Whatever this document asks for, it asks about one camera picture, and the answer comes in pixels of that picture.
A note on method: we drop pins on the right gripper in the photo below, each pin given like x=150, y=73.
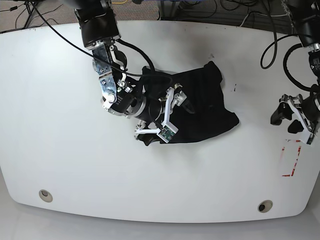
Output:
x=153, y=114

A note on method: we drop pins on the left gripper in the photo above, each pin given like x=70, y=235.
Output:
x=307, y=112

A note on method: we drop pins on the black t-shirt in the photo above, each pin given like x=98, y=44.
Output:
x=202, y=87

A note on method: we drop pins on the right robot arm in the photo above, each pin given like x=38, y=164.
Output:
x=100, y=34

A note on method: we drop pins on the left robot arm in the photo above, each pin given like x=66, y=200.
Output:
x=304, y=16

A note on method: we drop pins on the red tape rectangle marking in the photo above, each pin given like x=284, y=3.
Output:
x=289, y=157

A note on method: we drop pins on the black tripod stand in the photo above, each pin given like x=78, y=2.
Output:
x=29, y=11

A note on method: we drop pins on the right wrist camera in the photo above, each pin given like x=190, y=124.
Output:
x=166, y=134

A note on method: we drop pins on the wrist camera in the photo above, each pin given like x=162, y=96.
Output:
x=166, y=134
x=307, y=137

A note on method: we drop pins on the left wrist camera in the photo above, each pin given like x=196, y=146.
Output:
x=307, y=137

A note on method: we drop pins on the right table cable grommet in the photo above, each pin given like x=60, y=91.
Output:
x=265, y=206

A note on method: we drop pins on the table cable grommet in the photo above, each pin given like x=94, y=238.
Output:
x=45, y=196
x=265, y=206

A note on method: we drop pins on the left table cable grommet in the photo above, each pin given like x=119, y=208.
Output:
x=45, y=196

